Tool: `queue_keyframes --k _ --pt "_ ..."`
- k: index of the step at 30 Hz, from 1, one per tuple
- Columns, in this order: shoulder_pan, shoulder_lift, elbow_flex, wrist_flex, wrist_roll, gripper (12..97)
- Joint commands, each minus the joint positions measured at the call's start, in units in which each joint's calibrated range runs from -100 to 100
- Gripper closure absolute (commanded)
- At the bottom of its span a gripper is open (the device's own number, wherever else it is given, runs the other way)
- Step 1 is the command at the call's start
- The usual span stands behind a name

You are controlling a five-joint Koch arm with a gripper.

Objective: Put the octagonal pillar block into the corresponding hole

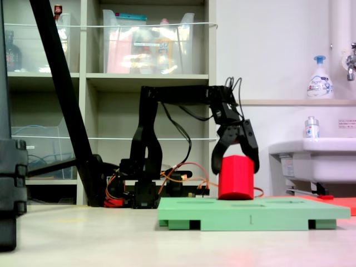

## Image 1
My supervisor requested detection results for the black base wire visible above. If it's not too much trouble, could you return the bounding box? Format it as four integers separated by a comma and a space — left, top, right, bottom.
160, 102, 193, 170

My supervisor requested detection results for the white blue soap pump bottle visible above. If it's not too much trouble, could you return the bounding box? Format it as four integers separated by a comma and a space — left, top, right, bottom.
306, 55, 334, 100

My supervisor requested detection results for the yellow label bottle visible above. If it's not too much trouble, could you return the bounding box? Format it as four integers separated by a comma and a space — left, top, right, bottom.
155, 18, 176, 75

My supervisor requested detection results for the black wrist wire loop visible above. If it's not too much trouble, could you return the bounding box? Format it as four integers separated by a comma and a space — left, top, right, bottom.
224, 77, 245, 117

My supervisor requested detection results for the teal edged package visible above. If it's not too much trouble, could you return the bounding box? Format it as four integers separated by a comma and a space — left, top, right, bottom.
115, 12, 147, 27

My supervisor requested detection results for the circuit board with connectors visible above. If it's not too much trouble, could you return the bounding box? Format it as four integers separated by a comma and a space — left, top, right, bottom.
185, 185, 211, 199

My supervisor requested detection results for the bottle with red cap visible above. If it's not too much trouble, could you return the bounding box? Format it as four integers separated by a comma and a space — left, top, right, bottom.
53, 4, 69, 53

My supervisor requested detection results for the beige shelf unit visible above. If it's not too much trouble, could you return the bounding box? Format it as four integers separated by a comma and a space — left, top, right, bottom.
0, 0, 217, 205

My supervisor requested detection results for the dark glass bottle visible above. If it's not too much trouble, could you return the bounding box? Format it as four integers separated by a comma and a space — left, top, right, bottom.
4, 29, 23, 72

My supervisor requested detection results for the clear plastic tray bin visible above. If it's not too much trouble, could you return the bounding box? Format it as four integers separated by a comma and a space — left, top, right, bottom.
11, 116, 77, 180

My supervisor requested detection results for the green shape sorting board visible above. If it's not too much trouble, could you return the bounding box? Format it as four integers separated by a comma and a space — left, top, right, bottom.
157, 196, 352, 231

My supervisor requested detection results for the large clear storage bin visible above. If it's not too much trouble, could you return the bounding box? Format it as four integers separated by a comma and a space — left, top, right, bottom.
102, 9, 195, 75

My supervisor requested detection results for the white sink basin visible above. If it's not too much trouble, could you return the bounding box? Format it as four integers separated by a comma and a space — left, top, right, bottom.
268, 137, 356, 195

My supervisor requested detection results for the red octagonal pillar block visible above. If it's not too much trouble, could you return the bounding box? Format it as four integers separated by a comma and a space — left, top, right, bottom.
217, 155, 255, 201

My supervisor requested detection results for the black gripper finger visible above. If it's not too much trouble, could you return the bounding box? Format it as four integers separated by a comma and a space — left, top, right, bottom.
211, 140, 232, 176
243, 138, 260, 174

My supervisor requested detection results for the small clear sanitizer bottle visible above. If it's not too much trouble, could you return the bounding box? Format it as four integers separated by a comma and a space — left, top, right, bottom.
303, 116, 320, 139

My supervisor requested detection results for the chrome faucet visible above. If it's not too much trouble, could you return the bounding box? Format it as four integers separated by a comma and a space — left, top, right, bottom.
341, 42, 356, 82

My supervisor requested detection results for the black table clamp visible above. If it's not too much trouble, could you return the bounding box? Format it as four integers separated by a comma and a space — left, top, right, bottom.
165, 170, 193, 199

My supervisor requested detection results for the white shelf cord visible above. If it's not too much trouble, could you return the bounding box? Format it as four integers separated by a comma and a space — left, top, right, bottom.
11, 133, 221, 141
4, 22, 219, 30

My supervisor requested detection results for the pink folder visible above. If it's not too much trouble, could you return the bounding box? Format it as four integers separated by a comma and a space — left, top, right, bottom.
107, 30, 133, 73

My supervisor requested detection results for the long orange cable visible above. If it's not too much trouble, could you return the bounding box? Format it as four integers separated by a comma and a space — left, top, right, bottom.
156, 162, 265, 199

